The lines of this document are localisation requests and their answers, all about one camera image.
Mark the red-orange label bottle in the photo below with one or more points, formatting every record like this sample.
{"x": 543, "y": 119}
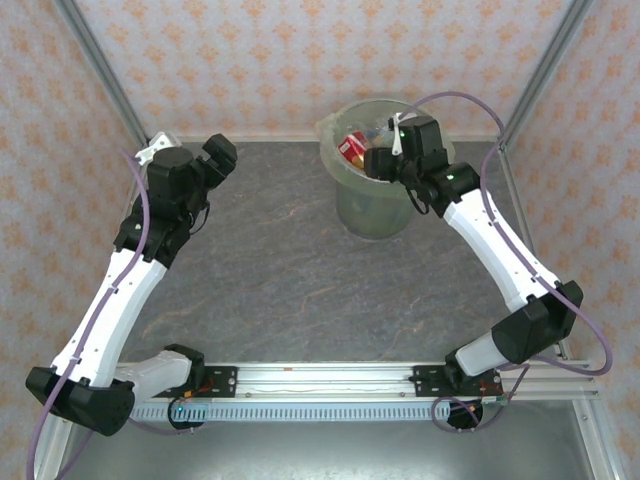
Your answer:
{"x": 352, "y": 149}

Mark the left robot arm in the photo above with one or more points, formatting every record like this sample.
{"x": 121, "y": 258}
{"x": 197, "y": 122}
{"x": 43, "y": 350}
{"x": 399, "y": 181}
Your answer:
{"x": 115, "y": 310}

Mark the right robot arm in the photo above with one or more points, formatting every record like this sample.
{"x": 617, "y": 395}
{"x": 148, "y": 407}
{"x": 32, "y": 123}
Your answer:
{"x": 492, "y": 250}

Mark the green plastic bin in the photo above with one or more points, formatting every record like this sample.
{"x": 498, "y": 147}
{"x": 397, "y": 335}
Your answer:
{"x": 370, "y": 215}

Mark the small green circuit board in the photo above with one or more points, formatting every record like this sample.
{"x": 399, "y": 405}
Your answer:
{"x": 492, "y": 400}

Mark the metal sheet shelf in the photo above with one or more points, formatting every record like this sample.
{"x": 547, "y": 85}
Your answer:
{"x": 320, "y": 450}

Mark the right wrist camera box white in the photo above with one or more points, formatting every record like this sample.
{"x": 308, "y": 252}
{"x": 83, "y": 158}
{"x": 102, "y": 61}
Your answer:
{"x": 396, "y": 137}

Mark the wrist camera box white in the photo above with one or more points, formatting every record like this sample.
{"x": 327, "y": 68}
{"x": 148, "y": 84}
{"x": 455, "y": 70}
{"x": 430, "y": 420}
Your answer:
{"x": 156, "y": 145}
{"x": 396, "y": 137}

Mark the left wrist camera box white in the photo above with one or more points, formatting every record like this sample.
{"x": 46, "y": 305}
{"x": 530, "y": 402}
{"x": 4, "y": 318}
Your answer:
{"x": 156, "y": 145}

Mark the aluminium back frame bar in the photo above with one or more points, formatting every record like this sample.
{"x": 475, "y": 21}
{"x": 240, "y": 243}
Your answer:
{"x": 275, "y": 138}

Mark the aluminium frame post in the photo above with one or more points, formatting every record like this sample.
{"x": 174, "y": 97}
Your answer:
{"x": 102, "y": 65}
{"x": 546, "y": 65}

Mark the aluminium frame leg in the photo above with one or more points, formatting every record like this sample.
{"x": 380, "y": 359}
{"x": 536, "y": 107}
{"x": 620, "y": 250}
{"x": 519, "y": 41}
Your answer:
{"x": 49, "y": 457}
{"x": 592, "y": 440}

